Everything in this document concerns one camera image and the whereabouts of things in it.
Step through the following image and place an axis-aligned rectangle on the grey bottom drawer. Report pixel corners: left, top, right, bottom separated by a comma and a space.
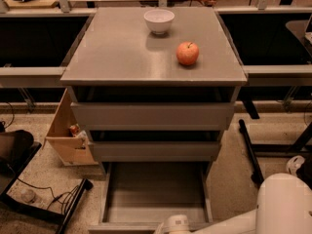
89, 162, 213, 234

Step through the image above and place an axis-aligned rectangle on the grey drawer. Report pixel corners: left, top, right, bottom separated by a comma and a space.
89, 141, 220, 162
89, 162, 213, 234
71, 102, 234, 131

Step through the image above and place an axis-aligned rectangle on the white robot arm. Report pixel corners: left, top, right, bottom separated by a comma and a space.
153, 174, 312, 234

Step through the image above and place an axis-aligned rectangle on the grey drawer cabinet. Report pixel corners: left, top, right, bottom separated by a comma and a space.
59, 6, 248, 177

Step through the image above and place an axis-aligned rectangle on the grey middle drawer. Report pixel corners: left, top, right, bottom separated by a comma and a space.
89, 141, 220, 162

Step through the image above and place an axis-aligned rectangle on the grey top drawer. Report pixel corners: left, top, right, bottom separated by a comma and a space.
71, 102, 234, 131

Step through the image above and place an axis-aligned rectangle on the red apple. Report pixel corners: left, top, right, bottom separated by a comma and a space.
175, 42, 199, 65

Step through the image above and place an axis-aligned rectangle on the red snack packet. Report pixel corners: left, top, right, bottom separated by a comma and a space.
69, 124, 81, 137

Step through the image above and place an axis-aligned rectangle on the white ceramic bowl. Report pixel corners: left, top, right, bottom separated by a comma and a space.
143, 9, 175, 34

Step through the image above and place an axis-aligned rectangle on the cardboard box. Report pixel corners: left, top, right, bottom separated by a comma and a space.
46, 91, 97, 166

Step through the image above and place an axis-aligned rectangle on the black stand base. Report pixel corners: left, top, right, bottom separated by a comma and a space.
239, 119, 312, 187

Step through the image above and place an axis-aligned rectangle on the white sneaker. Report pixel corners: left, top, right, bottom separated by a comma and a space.
286, 155, 305, 176

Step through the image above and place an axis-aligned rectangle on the clear plastic bottle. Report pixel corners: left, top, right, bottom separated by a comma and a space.
20, 189, 45, 208

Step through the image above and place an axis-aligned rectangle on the black cable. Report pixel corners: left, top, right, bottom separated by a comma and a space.
0, 156, 81, 215

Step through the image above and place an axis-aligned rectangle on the black cart frame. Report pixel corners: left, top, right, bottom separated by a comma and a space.
0, 130, 93, 234

